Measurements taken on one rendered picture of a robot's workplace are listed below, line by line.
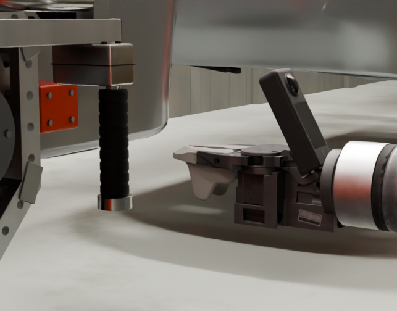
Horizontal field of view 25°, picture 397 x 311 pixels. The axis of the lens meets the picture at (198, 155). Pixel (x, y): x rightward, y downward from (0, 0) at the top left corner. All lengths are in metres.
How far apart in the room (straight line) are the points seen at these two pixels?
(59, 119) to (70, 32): 0.31
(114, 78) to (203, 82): 8.25
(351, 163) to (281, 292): 2.38
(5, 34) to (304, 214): 0.37
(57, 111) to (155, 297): 1.95
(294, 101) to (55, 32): 0.28
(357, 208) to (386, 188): 0.04
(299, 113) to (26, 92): 0.47
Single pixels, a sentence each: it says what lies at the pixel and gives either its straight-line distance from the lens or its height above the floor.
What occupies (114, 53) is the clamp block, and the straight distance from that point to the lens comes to 1.07.
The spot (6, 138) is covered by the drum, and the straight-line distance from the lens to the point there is 1.05.
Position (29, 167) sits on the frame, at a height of 0.77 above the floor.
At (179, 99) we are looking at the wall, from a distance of 8.94.
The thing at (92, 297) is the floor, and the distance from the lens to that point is 3.25.
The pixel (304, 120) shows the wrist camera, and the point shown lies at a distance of 0.96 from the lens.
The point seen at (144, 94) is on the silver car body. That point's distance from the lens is 1.77.
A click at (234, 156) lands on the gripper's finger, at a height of 0.83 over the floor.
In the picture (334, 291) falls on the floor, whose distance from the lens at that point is 3.32.
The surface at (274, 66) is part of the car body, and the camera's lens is 3.46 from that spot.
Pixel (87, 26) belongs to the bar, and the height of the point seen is 0.97.
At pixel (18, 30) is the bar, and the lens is 0.99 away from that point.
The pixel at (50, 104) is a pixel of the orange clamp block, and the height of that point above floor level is 0.86.
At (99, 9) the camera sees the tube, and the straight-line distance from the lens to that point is 1.10.
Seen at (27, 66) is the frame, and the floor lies 0.91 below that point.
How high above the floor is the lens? 0.98
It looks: 9 degrees down
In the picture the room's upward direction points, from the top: straight up
